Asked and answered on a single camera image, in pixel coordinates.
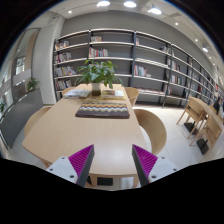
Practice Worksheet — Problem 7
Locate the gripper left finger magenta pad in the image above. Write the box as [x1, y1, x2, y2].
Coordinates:
[45, 144, 96, 188]

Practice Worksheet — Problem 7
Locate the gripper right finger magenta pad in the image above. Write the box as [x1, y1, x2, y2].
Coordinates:
[131, 143, 179, 187]

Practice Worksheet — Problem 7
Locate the zigzag patterned folded towel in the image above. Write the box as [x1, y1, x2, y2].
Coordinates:
[75, 102, 130, 119]

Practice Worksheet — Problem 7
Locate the wooden chair right near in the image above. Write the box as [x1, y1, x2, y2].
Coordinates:
[134, 109, 167, 155]

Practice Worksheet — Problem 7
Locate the open magazine left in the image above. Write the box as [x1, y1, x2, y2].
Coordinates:
[63, 89, 90, 98]

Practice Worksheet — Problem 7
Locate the wooden chair right far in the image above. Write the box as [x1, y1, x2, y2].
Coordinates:
[125, 87, 139, 106]

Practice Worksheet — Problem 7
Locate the yellow book stack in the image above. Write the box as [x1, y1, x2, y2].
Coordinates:
[101, 90, 125, 100]

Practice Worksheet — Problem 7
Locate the wooden chair background right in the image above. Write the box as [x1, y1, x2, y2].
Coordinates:
[183, 97, 209, 138]

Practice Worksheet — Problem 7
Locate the wooden chair background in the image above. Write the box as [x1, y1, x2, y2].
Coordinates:
[191, 114, 223, 155]
[183, 97, 209, 138]

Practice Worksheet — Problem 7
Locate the wooden chair background near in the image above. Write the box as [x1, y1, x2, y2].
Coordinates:
[191, 114, 223, 155]

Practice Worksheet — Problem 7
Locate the grey low partition counter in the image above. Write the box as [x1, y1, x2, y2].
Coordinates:
[0, 89, 43, 147]

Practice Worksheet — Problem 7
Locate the potted green plant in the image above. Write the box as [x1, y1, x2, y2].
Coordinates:
[75, 59, 123, 96]

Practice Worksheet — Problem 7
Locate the large grey bookshelf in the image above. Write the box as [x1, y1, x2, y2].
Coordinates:
[53, 28, 224, 107]

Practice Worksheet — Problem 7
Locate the small plant on ledge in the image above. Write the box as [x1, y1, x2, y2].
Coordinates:
[27, 77, 39, 91]

